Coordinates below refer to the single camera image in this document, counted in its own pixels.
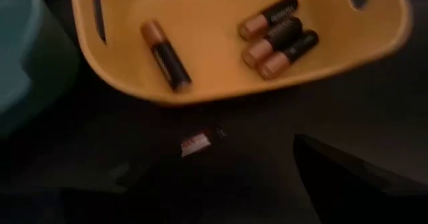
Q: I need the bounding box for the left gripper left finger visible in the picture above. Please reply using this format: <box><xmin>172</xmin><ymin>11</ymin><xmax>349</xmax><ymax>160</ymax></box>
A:
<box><xmin>110</xmin><ymin>150</ymin><xmax>188</xmax><ymax>198</ymax></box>

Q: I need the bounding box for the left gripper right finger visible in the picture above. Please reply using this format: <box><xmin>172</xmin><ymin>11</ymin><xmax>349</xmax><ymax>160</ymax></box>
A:
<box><xmin>292</xmin><ymin>133</ymin><xmax>402</xmax><ymax>198</ymax></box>

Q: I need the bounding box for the copper black AA battery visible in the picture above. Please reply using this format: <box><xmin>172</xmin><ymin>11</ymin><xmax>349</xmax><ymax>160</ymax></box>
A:
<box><xmin>237</xmin><ymin>0</ymin><xmax>300</xmax><ymax>40</ymax></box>
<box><xmin>256</xmin><ymin>29</ymin><xmax>320</xmax><ymax>81</ymax></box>
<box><xmin>139</xmin><ymin>19</ymin><xmax>193</xmax><ymax>94</ymax></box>
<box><xmin>240</xmin><ymin>15</ymin><xmax>304</xmax><ymax>68</ymax></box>

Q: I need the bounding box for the yellow plastic bin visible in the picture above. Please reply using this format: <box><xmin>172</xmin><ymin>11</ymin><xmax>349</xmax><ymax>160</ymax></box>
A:
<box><xmin>69</xmin><ymin>0</ymin><xmax>413</xmax><ymax>106</ymax></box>

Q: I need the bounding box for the teal plastic bin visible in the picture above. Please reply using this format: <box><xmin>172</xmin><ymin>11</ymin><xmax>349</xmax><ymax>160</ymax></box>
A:
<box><xmin>0</xmin><ymin>0</ymin><xmax>80</xmax><ymax>138</ymax></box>

